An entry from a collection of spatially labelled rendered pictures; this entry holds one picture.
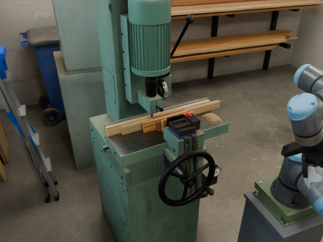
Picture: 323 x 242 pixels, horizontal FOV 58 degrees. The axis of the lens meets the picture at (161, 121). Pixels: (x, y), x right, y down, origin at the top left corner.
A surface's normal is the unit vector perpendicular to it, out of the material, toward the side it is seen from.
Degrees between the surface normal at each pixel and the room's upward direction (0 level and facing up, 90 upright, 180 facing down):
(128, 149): 0
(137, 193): 90
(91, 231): 0
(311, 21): 90
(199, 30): 90
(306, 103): 32
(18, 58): 90
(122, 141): 0
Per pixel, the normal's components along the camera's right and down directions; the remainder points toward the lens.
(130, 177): 0.48, 0.45
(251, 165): 0.00, -0.86
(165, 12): 0.73, 0.35
